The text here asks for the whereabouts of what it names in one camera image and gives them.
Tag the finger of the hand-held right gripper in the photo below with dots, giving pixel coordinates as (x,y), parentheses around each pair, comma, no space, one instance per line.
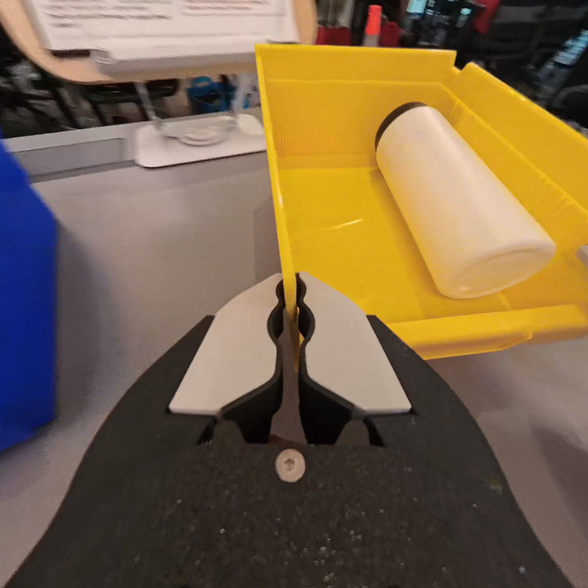
(584,256)

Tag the black bottle lid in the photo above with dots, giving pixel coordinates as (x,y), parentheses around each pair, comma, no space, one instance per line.
(390,124)

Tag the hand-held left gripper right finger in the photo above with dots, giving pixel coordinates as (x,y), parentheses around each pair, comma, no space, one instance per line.
(353,363)

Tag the orange traffic cone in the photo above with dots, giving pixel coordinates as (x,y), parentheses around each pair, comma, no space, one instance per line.
(372,25)

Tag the blue bag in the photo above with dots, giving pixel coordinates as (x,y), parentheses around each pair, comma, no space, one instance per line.
(211,94)

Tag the yellow plastic bin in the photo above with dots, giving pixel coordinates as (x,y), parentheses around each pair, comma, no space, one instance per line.
(340,229)

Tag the blue plastic bin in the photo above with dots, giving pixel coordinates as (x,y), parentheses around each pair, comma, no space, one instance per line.
(23,298)

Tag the red canister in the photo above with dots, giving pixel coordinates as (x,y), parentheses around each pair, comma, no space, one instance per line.
(340,36)

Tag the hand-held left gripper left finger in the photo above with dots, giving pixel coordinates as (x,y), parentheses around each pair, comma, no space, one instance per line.
(229,363)

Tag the white plastic bottle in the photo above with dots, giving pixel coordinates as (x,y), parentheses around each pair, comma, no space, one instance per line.
(459,206)

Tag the printed instruction sheet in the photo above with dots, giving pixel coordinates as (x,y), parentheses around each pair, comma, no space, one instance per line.
(160,23)

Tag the instruction sheet on wooden stand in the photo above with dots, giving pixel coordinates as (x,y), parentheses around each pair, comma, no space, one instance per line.
(183,59)

